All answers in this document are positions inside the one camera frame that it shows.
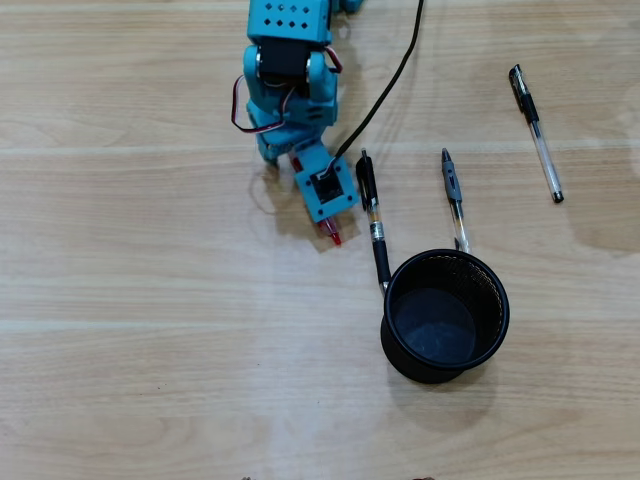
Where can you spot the black mesh pen holder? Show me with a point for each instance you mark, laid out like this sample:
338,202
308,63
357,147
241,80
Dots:
435,325

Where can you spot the blue wrist camera box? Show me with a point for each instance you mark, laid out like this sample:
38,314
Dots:
327,189

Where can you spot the grey clear retractable pen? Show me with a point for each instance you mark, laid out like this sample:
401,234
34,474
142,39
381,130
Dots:
451,180

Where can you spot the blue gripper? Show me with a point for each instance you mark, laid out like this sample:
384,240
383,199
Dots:
268,151

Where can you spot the clear pen with black cap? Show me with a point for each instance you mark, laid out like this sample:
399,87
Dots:
530,107

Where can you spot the black retractable pen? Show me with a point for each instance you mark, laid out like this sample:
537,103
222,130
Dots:
372,200

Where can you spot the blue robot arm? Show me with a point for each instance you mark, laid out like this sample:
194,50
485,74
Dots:
290,20

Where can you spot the red retractable pen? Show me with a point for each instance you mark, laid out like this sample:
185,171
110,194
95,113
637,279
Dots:
332,232

